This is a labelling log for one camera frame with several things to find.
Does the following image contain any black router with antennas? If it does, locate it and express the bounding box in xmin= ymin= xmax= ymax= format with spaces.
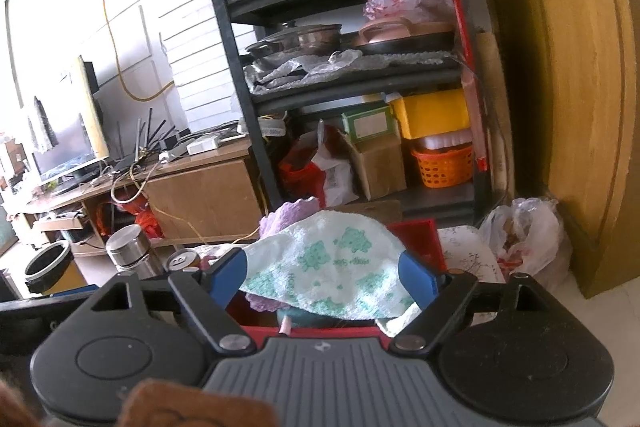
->
xmin=115 ymin=107 xmax=191 ymax=172

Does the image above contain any translucent plastic container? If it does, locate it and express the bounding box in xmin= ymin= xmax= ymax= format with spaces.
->
xmin=412 ymin=129 xmax=473 ymax=152

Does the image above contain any blue and yellow drink can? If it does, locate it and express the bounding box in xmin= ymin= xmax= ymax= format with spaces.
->
xmin=167 ymin=249 xmax=201 ymax=275

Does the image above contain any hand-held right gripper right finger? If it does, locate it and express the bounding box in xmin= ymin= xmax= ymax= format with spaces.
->
xmin=389 ymin=251 xmax=556 ymax=353

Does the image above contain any green box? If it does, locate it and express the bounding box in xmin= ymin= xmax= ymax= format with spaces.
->
xmin=341 ymin=104 xmax=401 ymax=142

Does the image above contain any wooden cabinet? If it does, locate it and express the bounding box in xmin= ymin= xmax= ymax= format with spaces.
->
xmin=487 ymin=0 xmax=640 ymax=300

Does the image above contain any clear plastic bag with food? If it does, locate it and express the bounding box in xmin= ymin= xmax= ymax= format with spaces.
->
xmin=477 ymin=197 xmax=573 ymax=288

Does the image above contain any steel pot with lid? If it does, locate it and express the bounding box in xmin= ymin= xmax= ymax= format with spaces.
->
xmin=245 ymin=22 xmax=343 ymax=62

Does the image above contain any long red carton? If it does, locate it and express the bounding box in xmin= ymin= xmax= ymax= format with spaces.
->
xmin=415 ymin=0 xmax=488 ymax=172

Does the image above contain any white towel green bear print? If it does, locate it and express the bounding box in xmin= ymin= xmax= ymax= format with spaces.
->
xmin=239 ymin=209 xmax=421 ymax=320

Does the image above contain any wooden television stand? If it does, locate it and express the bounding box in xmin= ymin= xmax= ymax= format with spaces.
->
xmin=25 ymin=139 xmax=266 ymax=258

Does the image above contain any brown cardboard box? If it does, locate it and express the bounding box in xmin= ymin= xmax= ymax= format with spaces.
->
xmin=345 ymin=134 xmax=407 ymax=202

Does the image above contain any stainless steel thermos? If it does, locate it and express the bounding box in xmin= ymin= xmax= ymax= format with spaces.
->
xmin=105 ymin=224 xmax=166 ymax=280

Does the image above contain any flat screen television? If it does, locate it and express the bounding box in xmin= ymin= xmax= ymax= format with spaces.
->
xmin=27 ymin=57 xmax=111 ymax=188

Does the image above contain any brown cardboard sheet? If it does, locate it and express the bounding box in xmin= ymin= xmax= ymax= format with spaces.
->
xmin=330 ymin=199 xmax=403 ymax=223

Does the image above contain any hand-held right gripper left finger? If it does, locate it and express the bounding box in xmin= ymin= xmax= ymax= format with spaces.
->
xmin=87 ymin=249 xmax=256 ymax=353

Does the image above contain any red orange crumpled wrapper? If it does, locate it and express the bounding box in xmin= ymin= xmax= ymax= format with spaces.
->
xmin=97 ymin=202 xmax=163 ymax=240

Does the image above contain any yellow cable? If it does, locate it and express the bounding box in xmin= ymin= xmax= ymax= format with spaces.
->
xmin=97 ymin=0 xmax=176 ymax=102

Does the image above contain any white power adapter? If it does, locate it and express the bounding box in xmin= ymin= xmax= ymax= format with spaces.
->
xmin=187 ymin=134 xmax=223 ymax=155

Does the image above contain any purple fluffy towel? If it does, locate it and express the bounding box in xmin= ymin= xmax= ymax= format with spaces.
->
xmin=244 ymin=197 xmax=321 ymax=314

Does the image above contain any yellow trash bin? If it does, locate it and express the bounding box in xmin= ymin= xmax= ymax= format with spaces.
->
xmin=24 ymin=239 xmax=86 ymax=295

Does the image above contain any black shelf rack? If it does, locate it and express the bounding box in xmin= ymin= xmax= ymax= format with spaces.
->
xmin=192 ymin=0 xmax=501 ymax=228

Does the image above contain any clear bubble wrap sheet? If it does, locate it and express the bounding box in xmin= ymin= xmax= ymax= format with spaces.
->
xmin=244 ymin=49 xmax=461 ymax=95

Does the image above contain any red cardboard box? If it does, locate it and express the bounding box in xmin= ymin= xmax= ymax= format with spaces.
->
xmin=227 ymin=219 xmax=448 ymax=343

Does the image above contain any yellow box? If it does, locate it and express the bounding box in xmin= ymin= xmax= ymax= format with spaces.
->
xmin=389 ymin=89 xmax=471 ymax=140

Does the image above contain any brown clay pan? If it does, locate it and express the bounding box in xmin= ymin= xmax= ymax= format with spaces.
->
xmin=352 ymin=18 xmax=456 ymax=55

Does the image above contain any white printed plastic bag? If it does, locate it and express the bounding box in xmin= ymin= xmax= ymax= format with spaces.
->
xmin=312 ymin=119 xmax=361 ymax=208

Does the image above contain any orange plastic basket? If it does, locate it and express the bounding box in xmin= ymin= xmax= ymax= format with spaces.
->
xmin=411 ymin=142 xmax=475 ymax=188

